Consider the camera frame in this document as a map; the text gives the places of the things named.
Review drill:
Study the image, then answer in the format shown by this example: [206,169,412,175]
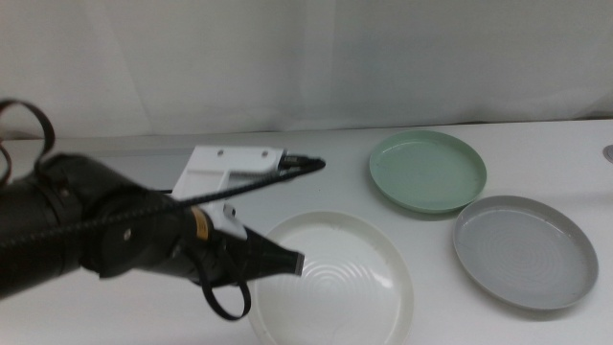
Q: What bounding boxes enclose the grey shallow plastic bowl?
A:
[452,195,600,311]

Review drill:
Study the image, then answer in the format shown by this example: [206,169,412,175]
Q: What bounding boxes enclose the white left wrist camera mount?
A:
[170,146,287,241]

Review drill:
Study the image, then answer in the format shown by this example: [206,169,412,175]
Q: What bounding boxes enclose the dark brown strap left arm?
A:
[0,99,57,188]

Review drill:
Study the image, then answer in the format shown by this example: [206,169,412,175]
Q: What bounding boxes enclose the black strap loop left gripper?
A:
[196,239,253,321]

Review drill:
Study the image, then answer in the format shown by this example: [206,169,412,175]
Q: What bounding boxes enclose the mint green shallow plastic bowl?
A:
[368,129,488,215]

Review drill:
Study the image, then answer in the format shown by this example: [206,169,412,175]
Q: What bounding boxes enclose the white shallow plastic bowl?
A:
[247,210,416,345]

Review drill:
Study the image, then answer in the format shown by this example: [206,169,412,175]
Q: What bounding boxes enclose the white fabric backdrop curtain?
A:
[0,0,613,141]

